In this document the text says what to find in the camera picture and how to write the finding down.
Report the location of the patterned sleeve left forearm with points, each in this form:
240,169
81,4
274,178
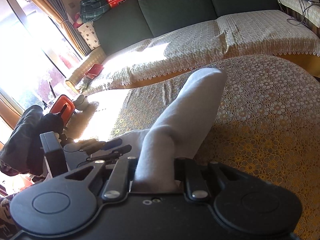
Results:
8,227

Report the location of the white bear pattern pillow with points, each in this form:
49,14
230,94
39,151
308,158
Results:
89,35

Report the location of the green sofa with lace cover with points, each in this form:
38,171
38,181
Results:
147,41

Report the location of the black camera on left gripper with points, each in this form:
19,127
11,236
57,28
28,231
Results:
53,154

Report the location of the white printed sweatshirt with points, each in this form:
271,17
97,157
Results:
178,132

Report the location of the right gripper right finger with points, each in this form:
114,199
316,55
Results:
193,184

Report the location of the green plaid blanket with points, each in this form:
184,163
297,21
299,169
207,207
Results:
92,10

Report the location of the orange tissue box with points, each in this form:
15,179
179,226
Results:
63,107

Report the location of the dark folded clothes pile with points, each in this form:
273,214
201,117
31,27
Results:
22,153

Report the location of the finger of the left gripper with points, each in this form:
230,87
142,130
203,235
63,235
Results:
115,154
105,146

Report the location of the armchair with yellow cover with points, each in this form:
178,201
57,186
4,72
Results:
302,12

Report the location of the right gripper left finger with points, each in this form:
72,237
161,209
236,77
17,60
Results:
118,184

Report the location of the yellow grey curtain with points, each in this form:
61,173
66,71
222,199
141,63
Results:
56,10

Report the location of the red booklet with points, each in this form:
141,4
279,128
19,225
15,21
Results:
94,71

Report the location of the round table lace cloth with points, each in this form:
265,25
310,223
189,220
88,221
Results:
267,124

